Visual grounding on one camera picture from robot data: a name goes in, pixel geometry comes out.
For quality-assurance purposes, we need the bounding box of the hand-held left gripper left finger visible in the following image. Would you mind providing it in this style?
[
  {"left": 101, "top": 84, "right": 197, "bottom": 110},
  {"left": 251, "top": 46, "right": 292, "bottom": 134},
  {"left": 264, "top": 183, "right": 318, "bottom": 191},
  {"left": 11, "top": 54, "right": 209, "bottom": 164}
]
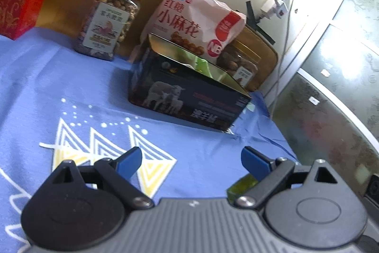
[{"left": 44, "top": 147, "right": 155, "bottom": 210}]

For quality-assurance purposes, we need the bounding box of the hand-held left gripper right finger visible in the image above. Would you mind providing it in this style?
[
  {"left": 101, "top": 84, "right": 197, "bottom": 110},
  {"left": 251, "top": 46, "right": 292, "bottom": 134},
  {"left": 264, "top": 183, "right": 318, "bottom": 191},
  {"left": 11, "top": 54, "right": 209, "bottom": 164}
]
[{"left": 235, "top": 146, "right": 339, "bottom": 209}]

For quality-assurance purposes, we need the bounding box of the green patterned snack packet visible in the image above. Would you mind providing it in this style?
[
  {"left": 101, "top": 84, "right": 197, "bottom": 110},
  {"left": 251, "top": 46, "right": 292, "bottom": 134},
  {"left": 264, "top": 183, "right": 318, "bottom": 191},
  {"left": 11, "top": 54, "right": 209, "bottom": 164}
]
[{"left": 226, "top": 174, "right": 259, "bottom": 200}]

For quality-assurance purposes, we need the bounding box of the black tin box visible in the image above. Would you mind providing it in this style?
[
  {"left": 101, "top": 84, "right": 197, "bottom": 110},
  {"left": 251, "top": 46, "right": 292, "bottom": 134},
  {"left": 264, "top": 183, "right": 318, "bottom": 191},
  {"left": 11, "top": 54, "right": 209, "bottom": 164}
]
[{"left": 128, "top": 33, "right": 253, "bottom": 132}]

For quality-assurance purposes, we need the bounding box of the short nut jar gold lid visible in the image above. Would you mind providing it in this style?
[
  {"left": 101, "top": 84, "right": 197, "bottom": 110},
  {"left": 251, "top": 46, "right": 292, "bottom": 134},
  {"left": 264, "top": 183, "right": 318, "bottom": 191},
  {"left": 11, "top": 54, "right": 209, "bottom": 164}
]
[{"left": 216, "top": 41, "right": 262, "bottom": 91}]

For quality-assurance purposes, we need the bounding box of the grey patterned wardrobe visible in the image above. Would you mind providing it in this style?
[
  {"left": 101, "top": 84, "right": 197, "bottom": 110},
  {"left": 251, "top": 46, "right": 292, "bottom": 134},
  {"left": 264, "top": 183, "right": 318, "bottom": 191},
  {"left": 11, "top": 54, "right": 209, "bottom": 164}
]
[{"left": 263, "top": 0, "right": 379, "bottom": 253}]

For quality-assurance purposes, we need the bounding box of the blue printed blanket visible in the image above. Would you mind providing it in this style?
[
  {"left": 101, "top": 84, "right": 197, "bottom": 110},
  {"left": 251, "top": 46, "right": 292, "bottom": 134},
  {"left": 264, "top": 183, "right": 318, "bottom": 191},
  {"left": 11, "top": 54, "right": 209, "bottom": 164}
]
[{"left": 0, "top": 28, "right": 298, "bottom": 253}]

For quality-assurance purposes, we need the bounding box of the black power strip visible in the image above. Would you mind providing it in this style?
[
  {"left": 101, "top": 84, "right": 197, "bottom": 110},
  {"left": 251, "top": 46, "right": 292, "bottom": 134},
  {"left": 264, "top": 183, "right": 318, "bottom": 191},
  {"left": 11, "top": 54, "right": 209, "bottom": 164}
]
[{"left": 363, "top": 173, "right": 379, "bottom": 206}]

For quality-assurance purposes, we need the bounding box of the black tape strip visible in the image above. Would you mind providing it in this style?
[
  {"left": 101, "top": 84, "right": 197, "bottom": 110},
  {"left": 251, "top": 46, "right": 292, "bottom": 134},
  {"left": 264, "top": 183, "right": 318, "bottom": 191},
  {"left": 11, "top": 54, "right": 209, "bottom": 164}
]
[
  {"left": 255, "top": 16, "right": 276, "bottom": 44},
  {"left": 246, "top": 1, "right": 256, "bottom": 23}
]

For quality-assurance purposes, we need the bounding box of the tall nut jar gold lid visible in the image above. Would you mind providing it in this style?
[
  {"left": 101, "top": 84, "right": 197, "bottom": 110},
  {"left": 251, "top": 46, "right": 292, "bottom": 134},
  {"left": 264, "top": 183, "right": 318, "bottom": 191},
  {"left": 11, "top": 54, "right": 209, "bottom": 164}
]
[{"left": 72, "top": 0, "right": 145, "bottom": 62}]

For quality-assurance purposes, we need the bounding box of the white power strip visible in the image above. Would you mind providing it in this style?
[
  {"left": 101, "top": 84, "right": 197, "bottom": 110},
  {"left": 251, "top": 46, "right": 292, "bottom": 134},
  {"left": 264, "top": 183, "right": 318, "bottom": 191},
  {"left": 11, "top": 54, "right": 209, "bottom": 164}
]
[{"left": 261, "top": 0, "right": 298, "bottom": 19}]

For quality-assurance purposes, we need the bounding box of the pink snack bag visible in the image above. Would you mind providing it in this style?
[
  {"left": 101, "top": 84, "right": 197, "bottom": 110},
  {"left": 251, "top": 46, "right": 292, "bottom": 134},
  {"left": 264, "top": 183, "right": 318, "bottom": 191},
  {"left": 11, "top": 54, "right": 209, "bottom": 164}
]
[{"left": 130, "top": 0, "right": 248, "bottom": 64}]

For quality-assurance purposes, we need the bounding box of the white cable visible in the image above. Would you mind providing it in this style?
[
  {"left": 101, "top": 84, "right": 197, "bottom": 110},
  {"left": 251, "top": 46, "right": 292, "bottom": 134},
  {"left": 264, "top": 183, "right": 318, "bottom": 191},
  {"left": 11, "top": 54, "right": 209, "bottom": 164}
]
[{"left": 271, "top": 0, "right": 293, "bottom": 117}]

